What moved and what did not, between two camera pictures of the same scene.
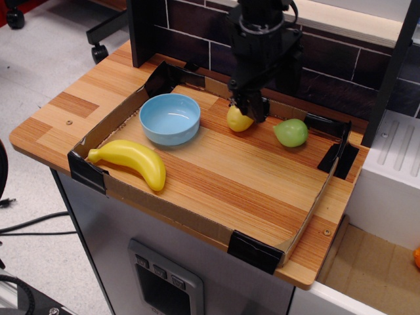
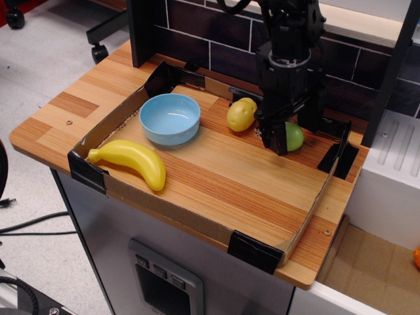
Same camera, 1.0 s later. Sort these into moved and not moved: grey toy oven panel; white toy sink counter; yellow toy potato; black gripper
Moved: black gripper
Not moved: white toy sink counter; grey toy oven panel; yellow toy potato
